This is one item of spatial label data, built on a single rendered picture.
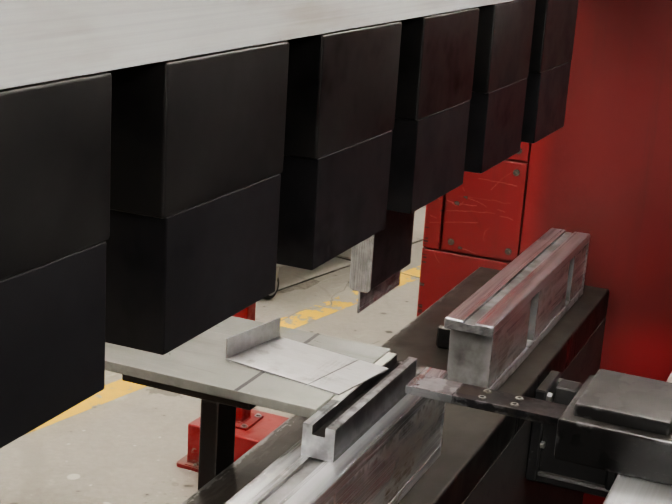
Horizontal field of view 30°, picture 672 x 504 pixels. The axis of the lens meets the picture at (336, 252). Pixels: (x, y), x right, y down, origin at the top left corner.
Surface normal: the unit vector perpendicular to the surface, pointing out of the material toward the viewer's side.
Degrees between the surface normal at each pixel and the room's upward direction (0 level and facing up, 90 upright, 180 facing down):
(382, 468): 90
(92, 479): 0
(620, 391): 0
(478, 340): 90
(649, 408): 0
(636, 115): 90
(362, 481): 90
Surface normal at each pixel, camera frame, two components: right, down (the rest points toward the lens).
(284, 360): 0.06, -0.96
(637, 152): -0.40, 0.22
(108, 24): 0.91, 0.16
